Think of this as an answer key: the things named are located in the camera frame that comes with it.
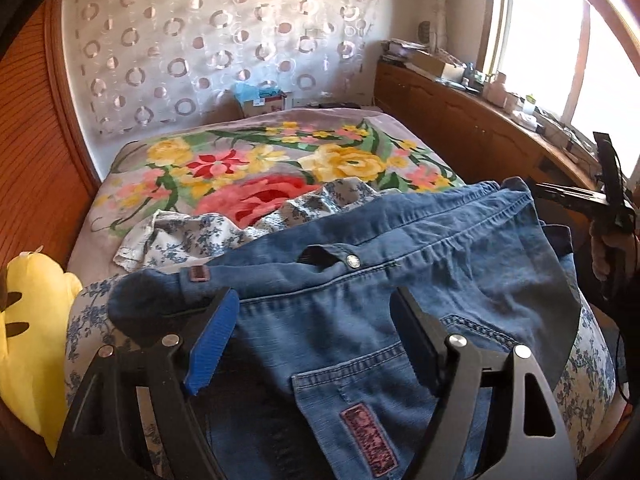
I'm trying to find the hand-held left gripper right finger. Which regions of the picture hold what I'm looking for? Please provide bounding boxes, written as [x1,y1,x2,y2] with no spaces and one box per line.
[389,287,578,480]

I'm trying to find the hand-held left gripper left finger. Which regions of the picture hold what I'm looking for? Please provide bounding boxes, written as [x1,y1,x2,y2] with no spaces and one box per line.
[50,287,241,480]

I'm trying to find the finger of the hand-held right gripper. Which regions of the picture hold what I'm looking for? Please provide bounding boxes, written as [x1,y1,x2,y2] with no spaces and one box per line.
[547,195,607,218]
[532,182,601,198]

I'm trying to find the blue denim pants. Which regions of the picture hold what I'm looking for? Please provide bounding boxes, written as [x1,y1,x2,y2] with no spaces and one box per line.
[107,176,583,480]

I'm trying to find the person's right hand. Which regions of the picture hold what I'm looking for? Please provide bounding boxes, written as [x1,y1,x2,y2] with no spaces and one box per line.
[589,220,640,286]

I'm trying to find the crumpled white blue floral cloth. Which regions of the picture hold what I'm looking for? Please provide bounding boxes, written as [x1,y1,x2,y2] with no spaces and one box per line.
[114,179,383,273]

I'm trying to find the white bottle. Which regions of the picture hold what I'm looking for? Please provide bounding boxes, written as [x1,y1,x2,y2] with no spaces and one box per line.
[487,72,509,106]

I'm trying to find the wooden cabinet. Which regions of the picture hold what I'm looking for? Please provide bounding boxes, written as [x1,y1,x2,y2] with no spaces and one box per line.
[374,60,601,196]

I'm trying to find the window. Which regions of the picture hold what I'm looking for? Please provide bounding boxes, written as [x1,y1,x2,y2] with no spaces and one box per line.
[477,0,640,153]

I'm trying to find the blue floral quilt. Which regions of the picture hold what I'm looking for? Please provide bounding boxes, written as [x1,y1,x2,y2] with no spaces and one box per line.
[65,280,617,466]

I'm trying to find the open cardboard box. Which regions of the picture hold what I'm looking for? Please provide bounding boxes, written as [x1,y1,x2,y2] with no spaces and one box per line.
[410,51,467,84]

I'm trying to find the yellow plush toy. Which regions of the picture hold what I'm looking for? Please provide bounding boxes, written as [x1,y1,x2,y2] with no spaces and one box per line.
[0,246,83,458]

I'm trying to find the floral bed blanket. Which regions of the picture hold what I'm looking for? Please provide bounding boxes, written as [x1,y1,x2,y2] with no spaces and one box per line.
[67,107,468,281]

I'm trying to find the stack of papers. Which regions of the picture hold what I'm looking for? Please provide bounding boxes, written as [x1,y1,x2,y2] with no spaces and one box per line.
[381,38,431,64]

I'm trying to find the small cardboard box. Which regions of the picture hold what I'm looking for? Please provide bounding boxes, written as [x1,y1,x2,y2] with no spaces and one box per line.
[239,91,293,120]

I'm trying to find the blue tissue pack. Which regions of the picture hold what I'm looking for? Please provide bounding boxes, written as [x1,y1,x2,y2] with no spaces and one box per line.
[234,82,282,103]

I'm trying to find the wooden headboard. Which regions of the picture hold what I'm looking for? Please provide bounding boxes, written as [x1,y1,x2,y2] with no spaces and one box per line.
[0,0,103,281]

